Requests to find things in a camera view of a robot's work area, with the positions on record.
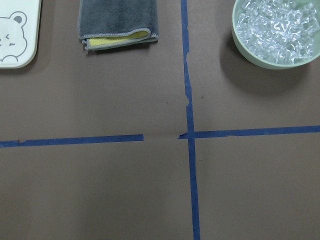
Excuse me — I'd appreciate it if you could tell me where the grey yellow folded cloth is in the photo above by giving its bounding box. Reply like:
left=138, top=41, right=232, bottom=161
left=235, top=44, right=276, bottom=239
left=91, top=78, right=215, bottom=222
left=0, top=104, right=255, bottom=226
left=77, top=0, right=159, bottom=51

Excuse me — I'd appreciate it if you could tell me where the green bowl of ice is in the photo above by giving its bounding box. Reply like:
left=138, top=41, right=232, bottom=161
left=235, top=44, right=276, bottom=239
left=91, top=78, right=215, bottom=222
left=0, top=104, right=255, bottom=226
left=232, top=0, right=320, bottom=70

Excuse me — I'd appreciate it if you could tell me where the cream bear serving tray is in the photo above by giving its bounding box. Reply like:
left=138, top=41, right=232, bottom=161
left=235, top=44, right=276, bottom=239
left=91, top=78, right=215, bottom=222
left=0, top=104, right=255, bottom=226
left=0, top=0, right=42, bottom=69

